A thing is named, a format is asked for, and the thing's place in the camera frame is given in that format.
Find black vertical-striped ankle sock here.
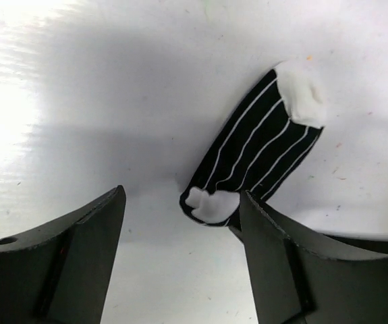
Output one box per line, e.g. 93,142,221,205
179,61,327,227

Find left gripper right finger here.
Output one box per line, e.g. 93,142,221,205
238,192,388,324

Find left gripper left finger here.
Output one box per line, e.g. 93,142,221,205
0,186,126,323

